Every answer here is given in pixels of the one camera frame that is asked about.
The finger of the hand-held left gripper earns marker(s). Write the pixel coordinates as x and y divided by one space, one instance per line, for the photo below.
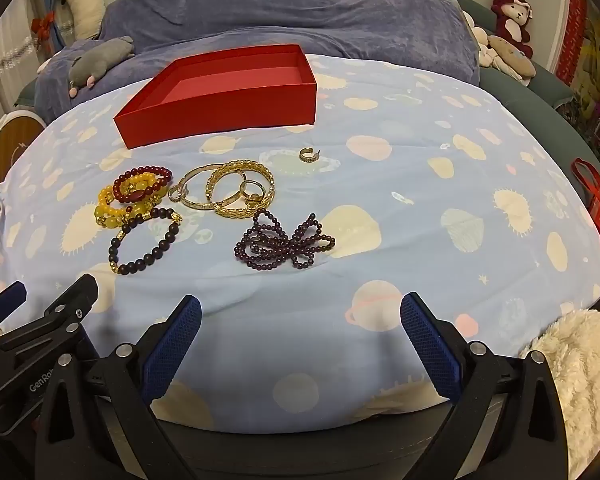
5 301
67 305

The white sheer curtain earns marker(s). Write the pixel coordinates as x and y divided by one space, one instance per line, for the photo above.
5 60

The small hoop earring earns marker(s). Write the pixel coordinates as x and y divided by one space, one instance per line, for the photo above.
254 198
304 157

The grey plush toy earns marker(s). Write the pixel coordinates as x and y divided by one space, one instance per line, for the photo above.
100 57

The purple bead strand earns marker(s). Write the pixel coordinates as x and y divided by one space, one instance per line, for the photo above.
280 247

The red ribbon bow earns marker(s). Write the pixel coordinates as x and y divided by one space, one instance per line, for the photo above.
42 25

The white knotted plush toy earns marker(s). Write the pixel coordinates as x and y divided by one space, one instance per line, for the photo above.
480 35

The light blue planet-print bedsheet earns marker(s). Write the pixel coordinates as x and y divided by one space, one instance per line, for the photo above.
380 220

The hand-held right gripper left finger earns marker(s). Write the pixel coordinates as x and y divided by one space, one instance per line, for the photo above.
172 345

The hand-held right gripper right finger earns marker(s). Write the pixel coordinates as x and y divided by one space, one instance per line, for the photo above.
430 345

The white fluffy blanket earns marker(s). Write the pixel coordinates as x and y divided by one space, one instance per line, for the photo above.
580 370

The potted plant purple flowers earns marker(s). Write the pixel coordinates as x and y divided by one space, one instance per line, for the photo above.
590 125

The round wooden white-rimmed board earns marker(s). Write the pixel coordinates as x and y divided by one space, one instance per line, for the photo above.
10 145

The red-bordered yellow wall hanging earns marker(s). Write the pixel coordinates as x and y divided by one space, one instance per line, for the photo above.
575 20

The green upholstered bed frame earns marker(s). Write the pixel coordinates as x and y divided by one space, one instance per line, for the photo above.
545 90

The blue-grey plush blanket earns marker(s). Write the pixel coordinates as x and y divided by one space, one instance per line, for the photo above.
305 5

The dark red monkey plush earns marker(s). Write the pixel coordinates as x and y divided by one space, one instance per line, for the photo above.
505 25

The thin gold bangle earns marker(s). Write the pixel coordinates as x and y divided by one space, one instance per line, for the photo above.
190 203

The beige round cookie plush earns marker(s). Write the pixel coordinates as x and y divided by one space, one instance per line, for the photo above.
510 55

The red cardboard box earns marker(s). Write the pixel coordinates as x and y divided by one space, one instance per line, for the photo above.
220 110

